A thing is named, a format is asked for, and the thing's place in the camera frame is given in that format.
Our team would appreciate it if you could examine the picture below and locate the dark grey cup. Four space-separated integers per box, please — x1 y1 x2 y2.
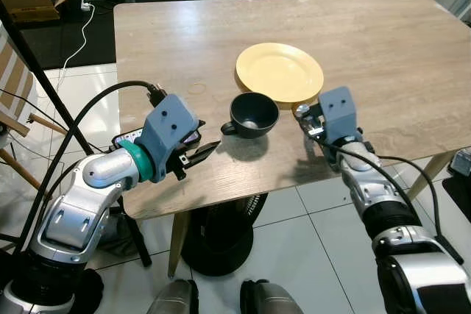
220 92 280 140

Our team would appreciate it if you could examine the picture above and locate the yellow plate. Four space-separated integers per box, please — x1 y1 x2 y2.
235 42 325 104

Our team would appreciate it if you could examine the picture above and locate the black round floor fan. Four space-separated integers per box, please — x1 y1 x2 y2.
180 193 269 278

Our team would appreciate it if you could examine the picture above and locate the light wooden table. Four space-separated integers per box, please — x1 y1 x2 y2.
113 0 471 278

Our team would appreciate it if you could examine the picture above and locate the grey robot left foot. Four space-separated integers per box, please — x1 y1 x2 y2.
147 279 199 314

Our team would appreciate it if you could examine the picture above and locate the grey robot foot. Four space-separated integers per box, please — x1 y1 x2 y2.
147 279 199 314
239 279 302 314

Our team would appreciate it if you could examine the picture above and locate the grey robot right foot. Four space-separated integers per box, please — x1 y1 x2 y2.
239 279 302 314

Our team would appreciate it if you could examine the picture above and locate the wooden striped folding chair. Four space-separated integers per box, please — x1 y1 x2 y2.
0 26 68 191

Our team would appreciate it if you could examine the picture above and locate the grey-blue right wrist camera mount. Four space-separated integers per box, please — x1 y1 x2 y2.
318 86 359 142

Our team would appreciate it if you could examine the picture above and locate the grey-blue wrist camera mount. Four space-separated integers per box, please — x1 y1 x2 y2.
135 93 201 164
318 86 359 142

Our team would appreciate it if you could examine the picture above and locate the grey-blue left wrist camera mount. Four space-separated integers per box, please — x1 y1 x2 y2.
135 93 201 164

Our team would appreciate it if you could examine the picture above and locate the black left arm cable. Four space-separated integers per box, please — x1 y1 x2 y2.
15 81 166 256

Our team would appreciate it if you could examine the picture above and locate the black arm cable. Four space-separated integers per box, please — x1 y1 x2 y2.
305 126 464 263
15 81 166 256

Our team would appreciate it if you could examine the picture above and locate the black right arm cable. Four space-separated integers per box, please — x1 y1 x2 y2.
305 126 464 263

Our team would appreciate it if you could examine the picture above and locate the white power cable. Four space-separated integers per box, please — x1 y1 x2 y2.
57 1 98 88

